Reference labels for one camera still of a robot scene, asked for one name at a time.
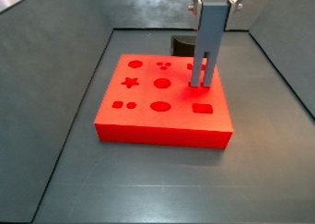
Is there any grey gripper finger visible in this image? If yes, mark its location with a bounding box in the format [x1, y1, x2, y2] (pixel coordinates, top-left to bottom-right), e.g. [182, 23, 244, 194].
[186, 0, 202, 29]
[225, 0, 244, 30]

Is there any blue double-square peg object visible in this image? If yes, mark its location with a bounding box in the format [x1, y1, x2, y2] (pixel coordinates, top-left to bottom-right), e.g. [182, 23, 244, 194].
[190, 2, 228, 87]

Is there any red shape-sorting board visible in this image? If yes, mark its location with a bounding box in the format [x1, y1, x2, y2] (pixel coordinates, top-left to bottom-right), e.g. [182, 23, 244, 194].
[94, 54, 233, 149]

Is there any black curved holder stand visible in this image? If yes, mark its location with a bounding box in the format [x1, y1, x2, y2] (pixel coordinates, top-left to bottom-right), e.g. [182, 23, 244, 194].
[170, 35, 196, 57]

